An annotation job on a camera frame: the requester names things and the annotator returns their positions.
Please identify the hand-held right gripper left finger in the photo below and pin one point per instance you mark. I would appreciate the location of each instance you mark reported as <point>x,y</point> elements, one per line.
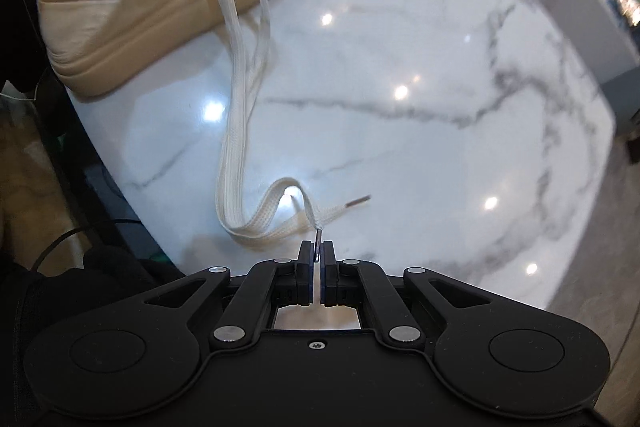
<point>309,277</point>

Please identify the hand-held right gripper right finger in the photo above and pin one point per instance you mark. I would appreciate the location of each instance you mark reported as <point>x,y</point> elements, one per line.
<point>327,279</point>

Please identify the beige shoe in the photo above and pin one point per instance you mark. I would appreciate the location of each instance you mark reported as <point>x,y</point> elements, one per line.
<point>150,7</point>

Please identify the white shoelace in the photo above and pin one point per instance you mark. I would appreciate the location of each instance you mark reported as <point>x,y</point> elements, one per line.
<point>240,107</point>

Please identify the person's black clothing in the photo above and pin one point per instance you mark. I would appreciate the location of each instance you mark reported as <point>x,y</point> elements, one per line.
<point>50,297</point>

